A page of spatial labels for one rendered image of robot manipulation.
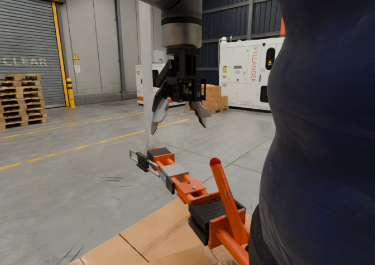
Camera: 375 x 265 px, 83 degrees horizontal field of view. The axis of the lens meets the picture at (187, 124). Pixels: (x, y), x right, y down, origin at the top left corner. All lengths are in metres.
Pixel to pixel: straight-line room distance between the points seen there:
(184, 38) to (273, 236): 0.38
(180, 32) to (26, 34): 9.21
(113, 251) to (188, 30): 1.03
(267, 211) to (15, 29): 9.49
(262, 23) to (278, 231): 11.58
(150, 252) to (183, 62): 0.93
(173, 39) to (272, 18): 11.19
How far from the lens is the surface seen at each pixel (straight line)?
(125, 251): 1.20
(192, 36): 0.47
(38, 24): 9.77
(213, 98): 7.09
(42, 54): 9.65
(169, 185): 0.58
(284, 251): 0.20
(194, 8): 0.49
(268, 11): 11.72
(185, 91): 0.47
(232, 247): 0.41
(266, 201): 0.21
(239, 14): 12.33
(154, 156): 0.71
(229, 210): 0.42
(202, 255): 0.59
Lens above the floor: 1.36
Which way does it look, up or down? 14 degrees down
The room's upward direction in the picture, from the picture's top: straight up
